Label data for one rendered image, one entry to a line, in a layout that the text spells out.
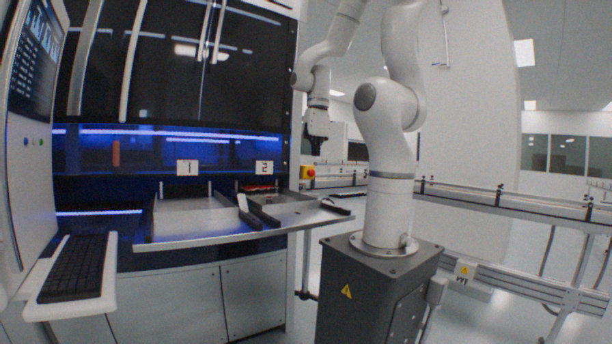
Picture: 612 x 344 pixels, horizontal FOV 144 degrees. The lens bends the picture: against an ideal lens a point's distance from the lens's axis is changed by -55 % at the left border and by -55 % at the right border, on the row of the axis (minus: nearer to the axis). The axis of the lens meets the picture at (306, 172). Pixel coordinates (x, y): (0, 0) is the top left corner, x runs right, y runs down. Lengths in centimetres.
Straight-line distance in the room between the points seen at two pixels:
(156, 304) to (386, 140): 108
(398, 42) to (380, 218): 43
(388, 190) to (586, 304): 129
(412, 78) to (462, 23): 175
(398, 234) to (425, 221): 161
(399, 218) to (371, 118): 24
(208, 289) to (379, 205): 86
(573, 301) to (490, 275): 49
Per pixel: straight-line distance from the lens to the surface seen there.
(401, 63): 62
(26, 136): 76
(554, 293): 150
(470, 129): 202
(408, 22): 64
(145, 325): 122
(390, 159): 53
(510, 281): 147
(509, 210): 135
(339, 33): 80
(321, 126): 81
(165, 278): 107
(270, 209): 77
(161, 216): 69
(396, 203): 55
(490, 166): 196
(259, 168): 101
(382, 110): 49
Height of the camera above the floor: 109
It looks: 5 degrees down
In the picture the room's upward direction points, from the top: 3 degrees clockwise
